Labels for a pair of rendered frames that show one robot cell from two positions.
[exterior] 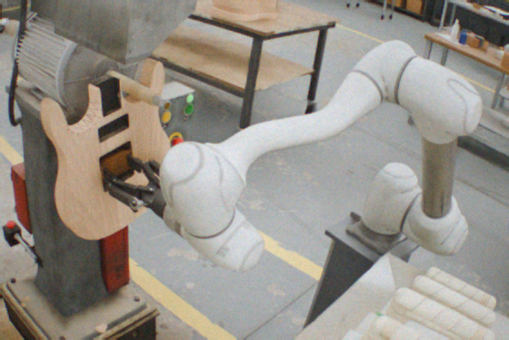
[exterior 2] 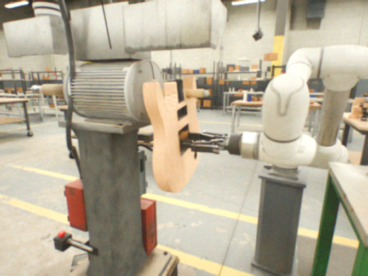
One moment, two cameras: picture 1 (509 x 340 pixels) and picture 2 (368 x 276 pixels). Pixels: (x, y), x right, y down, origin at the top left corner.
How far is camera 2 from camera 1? 0.67 m
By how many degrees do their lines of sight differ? 19
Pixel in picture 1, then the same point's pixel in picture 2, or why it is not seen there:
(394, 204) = not seen: hidden behind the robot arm
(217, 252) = (297, 151)
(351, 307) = (352, 185)
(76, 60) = (139, 78)
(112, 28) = (193, 25)
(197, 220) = (299, 122)
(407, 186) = not seen: hidden behind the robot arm
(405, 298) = not seen: outside the picture
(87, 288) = (135, 257)
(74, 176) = (168, 142)
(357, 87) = (301, 68)
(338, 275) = (273, 199)
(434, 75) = (344, 48)
